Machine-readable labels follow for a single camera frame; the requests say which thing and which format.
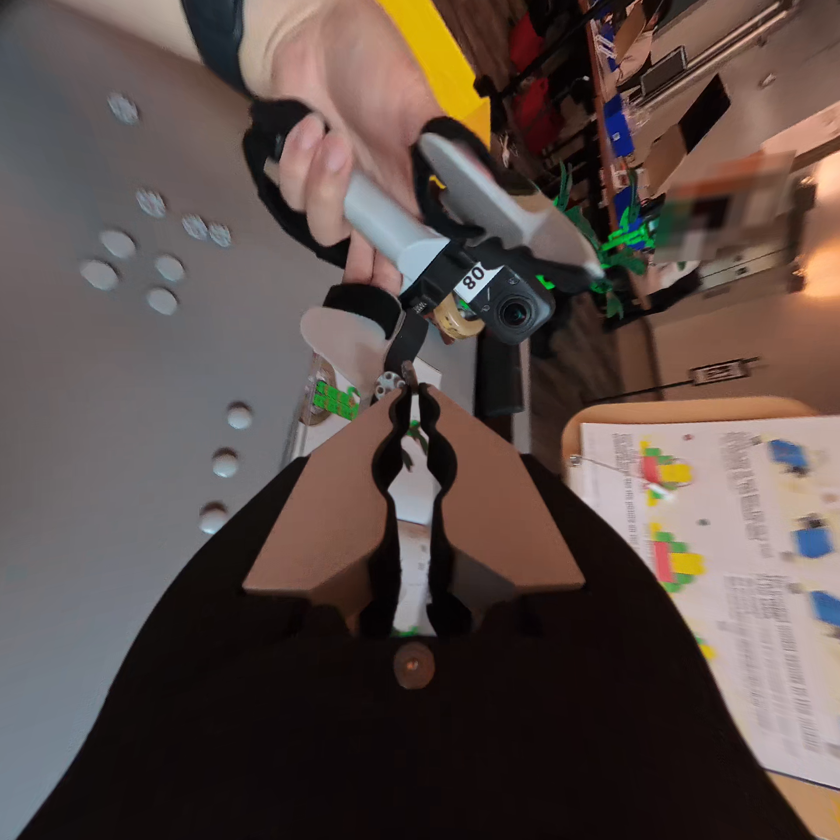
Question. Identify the instruction sheet on clipboard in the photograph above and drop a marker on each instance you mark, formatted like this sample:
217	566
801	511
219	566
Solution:
656	410

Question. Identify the person's left hand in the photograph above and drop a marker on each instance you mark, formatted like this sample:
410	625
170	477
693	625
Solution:
354	79

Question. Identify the printed task sheet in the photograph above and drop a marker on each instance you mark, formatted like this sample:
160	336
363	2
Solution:
722	590

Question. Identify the red bag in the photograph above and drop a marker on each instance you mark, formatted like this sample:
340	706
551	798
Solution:
528	39
538	111

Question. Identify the grey holed round lego plate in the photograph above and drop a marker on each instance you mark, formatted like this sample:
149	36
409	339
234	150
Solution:
389	384

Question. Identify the scattered grey lego studs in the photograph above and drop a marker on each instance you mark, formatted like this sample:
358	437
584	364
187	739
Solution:
118	244

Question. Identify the black wrist watch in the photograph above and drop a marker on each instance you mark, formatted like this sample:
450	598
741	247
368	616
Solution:
216	39

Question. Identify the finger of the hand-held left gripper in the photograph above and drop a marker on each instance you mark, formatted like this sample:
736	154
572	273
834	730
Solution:
408	341
348	341

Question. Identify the white lego instruction booklet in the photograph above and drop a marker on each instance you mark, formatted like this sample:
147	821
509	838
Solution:
417	485

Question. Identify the green lego bamboo model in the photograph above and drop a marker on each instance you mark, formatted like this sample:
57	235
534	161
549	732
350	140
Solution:
617	239

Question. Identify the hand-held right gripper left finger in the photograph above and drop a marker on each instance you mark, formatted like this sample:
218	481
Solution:
321	525

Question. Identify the yellow plastic bin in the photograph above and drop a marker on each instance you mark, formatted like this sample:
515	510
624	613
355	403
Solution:
433	59

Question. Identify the black rectangular block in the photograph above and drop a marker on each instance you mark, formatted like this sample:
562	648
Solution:
502	380

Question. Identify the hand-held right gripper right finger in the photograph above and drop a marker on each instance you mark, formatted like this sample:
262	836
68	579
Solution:
505	525

